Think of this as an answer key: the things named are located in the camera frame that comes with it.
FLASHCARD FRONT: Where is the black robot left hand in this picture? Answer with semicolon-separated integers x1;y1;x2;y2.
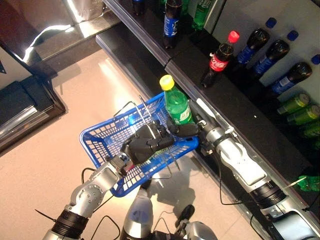
120;119;176;166

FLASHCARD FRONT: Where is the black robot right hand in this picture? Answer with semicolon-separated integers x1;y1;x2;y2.
166;99;214;138

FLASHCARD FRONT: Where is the blue plastic shopping basket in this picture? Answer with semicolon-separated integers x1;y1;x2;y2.
79;92;200;198

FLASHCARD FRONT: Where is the silver robot left leg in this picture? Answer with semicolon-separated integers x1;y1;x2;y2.
119;187;154;240

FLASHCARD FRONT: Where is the silver robot leg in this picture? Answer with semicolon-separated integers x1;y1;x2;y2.
119;187;154;240
174;204;219;240

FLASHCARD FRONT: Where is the Coca-Cola bottle red cap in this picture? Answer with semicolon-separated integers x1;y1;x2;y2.
199;30;241;89

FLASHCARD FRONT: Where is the black robot waist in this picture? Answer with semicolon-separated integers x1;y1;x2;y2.
149;229;191;240

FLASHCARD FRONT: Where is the silver robot right leg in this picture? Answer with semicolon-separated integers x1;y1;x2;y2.
174;204;219;240

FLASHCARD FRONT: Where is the dark low cabinet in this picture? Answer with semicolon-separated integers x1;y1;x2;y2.
0;39;67;155

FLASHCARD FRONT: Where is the grey metal plinth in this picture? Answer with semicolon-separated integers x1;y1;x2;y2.
22;0;123;66

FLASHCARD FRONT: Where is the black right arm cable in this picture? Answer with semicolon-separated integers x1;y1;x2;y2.
217;149;266;240

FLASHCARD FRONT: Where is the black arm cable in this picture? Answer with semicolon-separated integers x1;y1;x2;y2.
81;166;121;240
217;149;266;240

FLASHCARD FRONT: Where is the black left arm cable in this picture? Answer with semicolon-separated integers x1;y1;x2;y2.
81;166;121;240

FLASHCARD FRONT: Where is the black shelf upright post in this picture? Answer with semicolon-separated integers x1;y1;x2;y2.
209;0;228;35

